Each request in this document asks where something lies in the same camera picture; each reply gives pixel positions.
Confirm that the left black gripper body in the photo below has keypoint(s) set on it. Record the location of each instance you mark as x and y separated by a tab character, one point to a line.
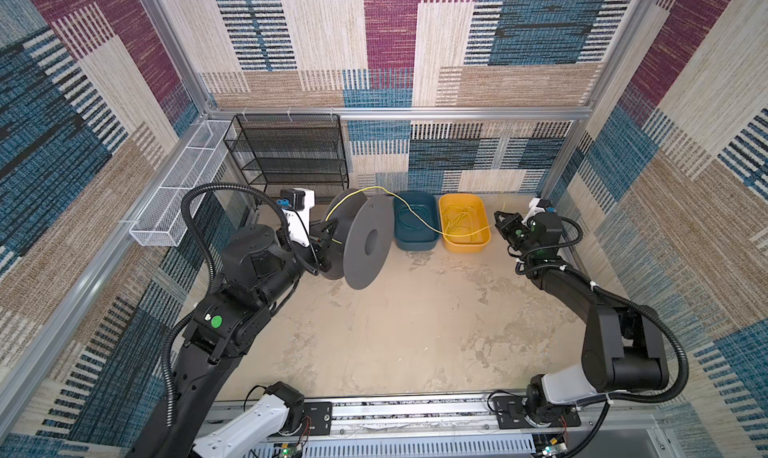
317	242

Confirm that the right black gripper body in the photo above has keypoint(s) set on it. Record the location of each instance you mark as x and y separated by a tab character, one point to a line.
520	239

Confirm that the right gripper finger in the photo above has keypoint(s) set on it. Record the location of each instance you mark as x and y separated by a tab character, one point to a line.
504	227
504	216

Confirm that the yellow plastic bin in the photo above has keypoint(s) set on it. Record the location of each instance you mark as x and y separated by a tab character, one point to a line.
465	226

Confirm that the dark grey spool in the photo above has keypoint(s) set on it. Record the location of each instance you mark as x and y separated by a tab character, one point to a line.
362	239

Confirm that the teal plastic bin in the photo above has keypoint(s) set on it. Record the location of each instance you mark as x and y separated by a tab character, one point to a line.
417	223

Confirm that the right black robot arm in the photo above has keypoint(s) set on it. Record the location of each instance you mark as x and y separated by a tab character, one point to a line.
628	352

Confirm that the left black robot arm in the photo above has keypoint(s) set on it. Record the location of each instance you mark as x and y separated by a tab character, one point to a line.
259	271

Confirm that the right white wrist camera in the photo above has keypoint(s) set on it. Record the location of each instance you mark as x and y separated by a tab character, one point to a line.
539	206

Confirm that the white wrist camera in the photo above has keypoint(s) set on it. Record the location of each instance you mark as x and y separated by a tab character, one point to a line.
539	206
297	204

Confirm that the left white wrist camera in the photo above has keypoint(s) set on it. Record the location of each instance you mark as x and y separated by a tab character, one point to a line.
297	204

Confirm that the black wire shelf rack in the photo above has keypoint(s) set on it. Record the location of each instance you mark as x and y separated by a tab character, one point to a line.
276	152

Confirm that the white mesh wall basket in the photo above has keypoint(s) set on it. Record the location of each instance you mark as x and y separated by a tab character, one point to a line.
160	222

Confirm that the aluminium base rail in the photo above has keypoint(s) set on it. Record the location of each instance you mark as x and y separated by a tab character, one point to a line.
455	425

